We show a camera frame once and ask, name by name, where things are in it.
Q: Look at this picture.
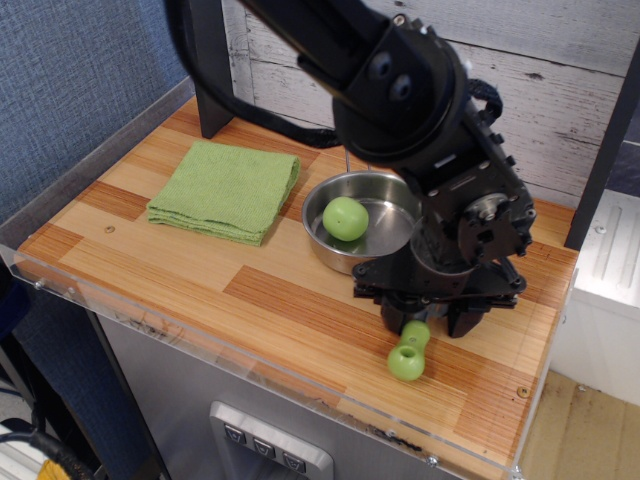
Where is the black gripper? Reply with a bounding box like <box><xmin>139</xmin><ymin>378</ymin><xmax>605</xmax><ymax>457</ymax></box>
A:
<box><xmin>352</xmin><ymin>229</ymin><xmax>527</xmax><ymax>338</ymax></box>

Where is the green handled toy spatula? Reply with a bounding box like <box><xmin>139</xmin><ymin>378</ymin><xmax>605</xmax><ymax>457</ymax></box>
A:
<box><xmin>387</xmin><ymin>306</ymin><xmax>439</xmax><ymax>381</ymax></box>

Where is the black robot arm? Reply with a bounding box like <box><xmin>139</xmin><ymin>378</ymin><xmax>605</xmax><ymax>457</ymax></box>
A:
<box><xmin>248</xmin><ymin>1</ymin><xmax>536</xmax><ymax>338</ymax></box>

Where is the small steel pot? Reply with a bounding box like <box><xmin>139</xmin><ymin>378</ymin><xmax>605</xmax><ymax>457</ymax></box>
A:
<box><xmin>301</xmin><ymin>152</ymin><xmax>422</xmax><ymax>275</ymax></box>

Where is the green toy apple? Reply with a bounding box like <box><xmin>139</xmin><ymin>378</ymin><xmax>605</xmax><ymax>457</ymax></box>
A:
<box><xmin>322</xmin><ymin>196</ymin><xmax>369</xmax><ymax>242</ymax></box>

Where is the white aluminium side block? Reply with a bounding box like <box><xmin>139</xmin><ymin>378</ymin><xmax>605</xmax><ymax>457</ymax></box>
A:
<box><xmin>550</xmin><ymin>190</ymin><xmax>639</xmax><ymax>405</ymax></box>

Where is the silver button dispenser panel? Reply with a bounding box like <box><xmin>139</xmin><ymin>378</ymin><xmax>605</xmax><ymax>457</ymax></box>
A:
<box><xmin>209</xmin><ymin>401</ymin><xmax>334</xmax><ymax>479</ymax></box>

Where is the folded green cloth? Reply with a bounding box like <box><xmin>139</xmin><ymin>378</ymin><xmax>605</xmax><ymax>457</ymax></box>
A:
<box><xmin>147</xmin><ymin>141</ymin><xmax>301</xmax><ymax>246</ymax></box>

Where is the clear acrylic table guard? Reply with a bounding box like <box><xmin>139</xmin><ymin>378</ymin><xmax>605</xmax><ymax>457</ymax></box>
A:
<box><xmin>1</xmin><ymin>81</ymin><xmax>577</xmax><ymax>479</ymax></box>

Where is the silver toy fridge cabinet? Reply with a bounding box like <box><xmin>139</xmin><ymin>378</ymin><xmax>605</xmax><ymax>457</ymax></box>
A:
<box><xmin>98</xmin><ymin>316</ymin><xmax>461</xmax><ymax>479</ymax></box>

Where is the yellow tape object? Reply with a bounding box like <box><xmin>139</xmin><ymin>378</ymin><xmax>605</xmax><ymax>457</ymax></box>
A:
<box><xmin>36</xmin><ymin>459</ymin><xmax>70</xmax><ymax>480</ymax></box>

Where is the dark right shelf post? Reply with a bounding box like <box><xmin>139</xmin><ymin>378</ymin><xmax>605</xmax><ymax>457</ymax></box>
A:
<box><xmin>564</xmin><ymin>43</ymin><xmax>639</xmax><ymax>251</ymax></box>

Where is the dark shelf post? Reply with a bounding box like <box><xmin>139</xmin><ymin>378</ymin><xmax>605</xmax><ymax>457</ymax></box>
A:
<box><xmin>184</xmin><ymin>0</ymin><xmax>233</xmax><ymax>139</ymax></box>
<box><xmin>564</xmin><ymin>43</ymin><xmax>639</xmax><ymax>251</ymax></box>

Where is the dark left shelf post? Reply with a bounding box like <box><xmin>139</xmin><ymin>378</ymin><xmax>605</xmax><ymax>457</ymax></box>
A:
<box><xmin>184</xmin><ymin>0</ymin><xmax>233</xmax><ymax>139</ymax></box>

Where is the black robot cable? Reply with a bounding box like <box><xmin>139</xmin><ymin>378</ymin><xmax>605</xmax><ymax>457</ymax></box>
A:
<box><xmin>164</xmin><ymin>0</ymin><xmax>346</xmax><ymax>151</ymax></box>

